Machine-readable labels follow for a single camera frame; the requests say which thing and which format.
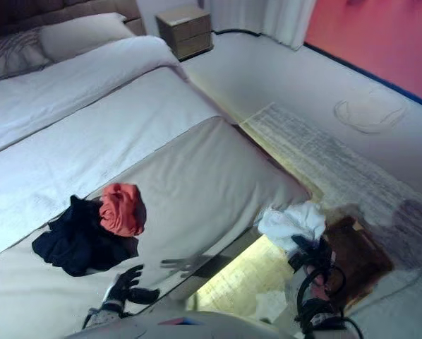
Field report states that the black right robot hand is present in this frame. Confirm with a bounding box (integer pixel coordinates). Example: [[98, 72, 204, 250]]
[[288, 233, 336, 278]]

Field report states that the white garment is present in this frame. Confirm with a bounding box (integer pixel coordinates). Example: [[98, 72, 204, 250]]
[[255, 203, 327, 254]]

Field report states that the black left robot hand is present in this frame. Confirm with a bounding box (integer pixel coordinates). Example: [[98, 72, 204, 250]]
[[106, 263, 162, 309]]

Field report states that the brown tufted headboard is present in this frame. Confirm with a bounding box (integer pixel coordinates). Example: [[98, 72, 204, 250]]
[[0, 0, 143, 38]]

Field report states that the white textured coverlet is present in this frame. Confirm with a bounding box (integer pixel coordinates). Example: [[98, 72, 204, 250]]
[[0, 65, 236, 264]]

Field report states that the brown wooden nightstand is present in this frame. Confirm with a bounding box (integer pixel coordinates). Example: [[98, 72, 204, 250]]
[[156, 5, 215, 61]]

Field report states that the beige bed runner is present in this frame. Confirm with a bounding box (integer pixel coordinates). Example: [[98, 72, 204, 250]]
[[0, 116, 313, 339]]

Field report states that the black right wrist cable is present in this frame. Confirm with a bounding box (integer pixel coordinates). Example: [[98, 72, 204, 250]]
[[294, 264, 364, 339]]

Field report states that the brown wicker basket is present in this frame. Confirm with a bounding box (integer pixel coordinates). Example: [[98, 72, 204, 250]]
[[322, 215, 395, 310]]

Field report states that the silver robot torso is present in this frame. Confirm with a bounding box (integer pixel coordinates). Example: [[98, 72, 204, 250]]
[[64, 307, 303, 339]]

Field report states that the black garment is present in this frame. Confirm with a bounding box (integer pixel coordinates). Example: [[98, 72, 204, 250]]
[[32, 195, 142, 278]]

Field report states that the white curtain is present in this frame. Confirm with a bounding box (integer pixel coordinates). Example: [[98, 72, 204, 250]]
[[210, 0, 318, 51]]

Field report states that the grey patterned pillow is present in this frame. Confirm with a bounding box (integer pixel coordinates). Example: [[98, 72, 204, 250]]
[[0, 30, 54, 86]]

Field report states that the plain beige pillow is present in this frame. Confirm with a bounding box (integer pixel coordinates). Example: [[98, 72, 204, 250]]
[[37, 12, 135, 64]]

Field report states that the orange garment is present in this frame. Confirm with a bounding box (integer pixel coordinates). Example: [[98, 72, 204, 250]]
[[98, 182, 147, 237]]

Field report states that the white duvet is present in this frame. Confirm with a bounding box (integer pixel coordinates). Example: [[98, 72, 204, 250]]
[[0, 35, 189, 158]]

